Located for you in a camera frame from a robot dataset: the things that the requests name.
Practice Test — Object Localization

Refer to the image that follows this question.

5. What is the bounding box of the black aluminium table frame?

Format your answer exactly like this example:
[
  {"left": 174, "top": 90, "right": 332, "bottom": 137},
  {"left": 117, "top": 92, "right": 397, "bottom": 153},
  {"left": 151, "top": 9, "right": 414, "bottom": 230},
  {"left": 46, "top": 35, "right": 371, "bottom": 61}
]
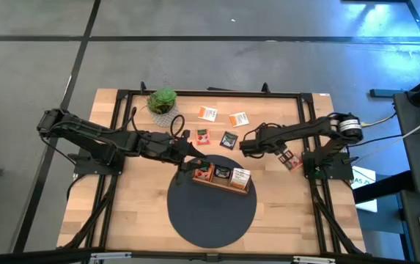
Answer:
[{"left": 57, "top": 81, "right": 366, "bottom": 257}]

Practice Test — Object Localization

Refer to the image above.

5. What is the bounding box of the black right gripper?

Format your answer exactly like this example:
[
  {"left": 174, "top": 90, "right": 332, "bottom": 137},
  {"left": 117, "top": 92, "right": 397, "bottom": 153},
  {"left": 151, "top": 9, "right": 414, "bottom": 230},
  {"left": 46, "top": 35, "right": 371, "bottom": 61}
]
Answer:
[{"left": 239, "top": 128, "right": 287, "bottom": 158}]

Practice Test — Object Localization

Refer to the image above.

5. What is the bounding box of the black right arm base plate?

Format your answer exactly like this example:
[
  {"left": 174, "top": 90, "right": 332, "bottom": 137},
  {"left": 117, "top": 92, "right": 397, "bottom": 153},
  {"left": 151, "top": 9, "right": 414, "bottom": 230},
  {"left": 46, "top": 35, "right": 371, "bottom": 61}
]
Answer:
[{"left": 302, "top": 150, "right": 355, "bottom": 180}]

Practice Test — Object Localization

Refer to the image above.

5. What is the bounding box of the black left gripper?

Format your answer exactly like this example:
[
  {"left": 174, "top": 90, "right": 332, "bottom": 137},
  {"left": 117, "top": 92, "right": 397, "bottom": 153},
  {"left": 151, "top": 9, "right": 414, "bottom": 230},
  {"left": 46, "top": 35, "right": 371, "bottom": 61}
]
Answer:
[{"left": 150, "top": 133, "right": 207, "bottom": 173}]

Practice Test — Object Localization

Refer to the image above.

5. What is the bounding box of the potted green succulent plant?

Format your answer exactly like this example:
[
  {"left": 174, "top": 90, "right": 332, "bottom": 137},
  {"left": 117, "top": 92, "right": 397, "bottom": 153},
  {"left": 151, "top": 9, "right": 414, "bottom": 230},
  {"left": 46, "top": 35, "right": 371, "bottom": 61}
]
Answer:
[{"left": 144, "top": 87, "right": 180, "bottom": 128}]

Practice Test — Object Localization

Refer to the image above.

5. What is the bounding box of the dark grey desk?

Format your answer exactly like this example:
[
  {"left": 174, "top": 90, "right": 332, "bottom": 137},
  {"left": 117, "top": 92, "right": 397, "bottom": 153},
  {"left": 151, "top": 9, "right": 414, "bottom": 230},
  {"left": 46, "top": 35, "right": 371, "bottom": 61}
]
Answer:
[{"left": 392, "top": 91, "right": 420, "bottom": 264}]

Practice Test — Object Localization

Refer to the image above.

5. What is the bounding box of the red strawberry tea bag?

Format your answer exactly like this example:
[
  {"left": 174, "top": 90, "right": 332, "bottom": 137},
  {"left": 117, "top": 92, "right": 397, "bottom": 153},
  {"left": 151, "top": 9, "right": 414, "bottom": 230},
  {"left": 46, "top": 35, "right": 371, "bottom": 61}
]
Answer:
[{"left": 195, "top": 128, "right": 211, "bottom": 146}]

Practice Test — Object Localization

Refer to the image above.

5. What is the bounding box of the black desk leg beam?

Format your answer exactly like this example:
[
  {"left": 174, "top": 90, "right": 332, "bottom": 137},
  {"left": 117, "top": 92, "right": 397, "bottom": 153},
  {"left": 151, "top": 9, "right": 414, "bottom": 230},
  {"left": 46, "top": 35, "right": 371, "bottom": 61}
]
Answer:
[{"left": 352, "top": 169, "right": 416, "bottom": 205}]

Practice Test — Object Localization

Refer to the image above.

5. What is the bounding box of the silver metal bracket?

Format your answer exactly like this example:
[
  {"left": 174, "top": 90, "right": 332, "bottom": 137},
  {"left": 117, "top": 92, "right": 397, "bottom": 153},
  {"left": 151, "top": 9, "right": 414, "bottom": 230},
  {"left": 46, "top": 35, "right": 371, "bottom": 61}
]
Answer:
[
  {"left": 89, "top": 251, "right": 133, "bottom": 263},
  {"left": 292, "top": 255, "right": 336, "bottom": 264}
]

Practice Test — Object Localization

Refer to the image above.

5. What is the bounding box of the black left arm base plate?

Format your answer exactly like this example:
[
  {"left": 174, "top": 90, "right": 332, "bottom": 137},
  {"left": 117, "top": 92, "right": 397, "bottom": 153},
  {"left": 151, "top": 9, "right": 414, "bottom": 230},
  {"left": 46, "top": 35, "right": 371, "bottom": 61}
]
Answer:
[{"left": 73, "top": 146, "right": 125, "bottom": 176}]

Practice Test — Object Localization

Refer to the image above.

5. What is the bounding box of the wooden three-slot tray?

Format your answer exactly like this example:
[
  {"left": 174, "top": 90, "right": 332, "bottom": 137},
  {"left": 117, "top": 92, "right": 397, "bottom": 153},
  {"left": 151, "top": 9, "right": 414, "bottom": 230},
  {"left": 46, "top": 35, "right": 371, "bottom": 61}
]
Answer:
[{"left": 191, "top": 161, "right": 253, "bottom": 195}]

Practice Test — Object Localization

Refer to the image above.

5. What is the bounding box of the black horizontal beam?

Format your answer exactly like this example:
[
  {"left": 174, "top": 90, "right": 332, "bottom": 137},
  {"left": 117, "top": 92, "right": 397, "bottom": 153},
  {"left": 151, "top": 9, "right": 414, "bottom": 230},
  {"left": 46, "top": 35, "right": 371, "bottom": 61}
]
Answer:
[{"left": 0, "top": 246, "right": 420, "bottom": 264}]

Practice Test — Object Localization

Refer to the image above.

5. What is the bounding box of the yellow power cable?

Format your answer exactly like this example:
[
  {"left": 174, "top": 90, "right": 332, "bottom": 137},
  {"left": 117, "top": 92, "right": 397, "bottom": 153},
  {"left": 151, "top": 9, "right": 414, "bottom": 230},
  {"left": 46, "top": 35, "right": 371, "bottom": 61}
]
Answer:
[{"left": 362, "top": 111, "right": 398, "bottom": 128}]

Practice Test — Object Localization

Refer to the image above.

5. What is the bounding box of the white paper sign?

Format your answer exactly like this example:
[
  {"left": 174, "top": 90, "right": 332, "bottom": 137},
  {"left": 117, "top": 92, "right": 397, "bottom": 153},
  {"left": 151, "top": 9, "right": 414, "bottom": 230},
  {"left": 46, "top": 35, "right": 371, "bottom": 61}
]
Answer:
[{"left": 350, "top": 166, "right": 378, "bottom": 213}]

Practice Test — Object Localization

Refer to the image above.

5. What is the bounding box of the black floor cable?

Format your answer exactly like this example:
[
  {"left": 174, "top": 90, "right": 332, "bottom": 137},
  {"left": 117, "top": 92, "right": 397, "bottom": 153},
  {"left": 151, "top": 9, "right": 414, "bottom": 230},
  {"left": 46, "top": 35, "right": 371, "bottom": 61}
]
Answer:
[{"left": 355, "top": 130, "right": 420, "bottom": 147}]

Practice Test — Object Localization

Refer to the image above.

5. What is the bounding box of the black flat floor bar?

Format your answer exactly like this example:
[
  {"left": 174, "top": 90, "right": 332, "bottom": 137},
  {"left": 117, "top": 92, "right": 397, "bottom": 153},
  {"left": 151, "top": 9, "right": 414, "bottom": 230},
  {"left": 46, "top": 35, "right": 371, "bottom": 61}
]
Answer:
[{"left": 369, "top": 88, "right": 409, "bottom": 99}]

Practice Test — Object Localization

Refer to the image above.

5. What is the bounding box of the round dark woven placemat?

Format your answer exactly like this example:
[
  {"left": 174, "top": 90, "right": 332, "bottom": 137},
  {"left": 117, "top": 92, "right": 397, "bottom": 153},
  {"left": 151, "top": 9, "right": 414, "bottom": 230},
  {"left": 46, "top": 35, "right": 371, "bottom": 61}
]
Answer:
[{"left": 166, "top": 153, "right": 257, "bottom": 249}]

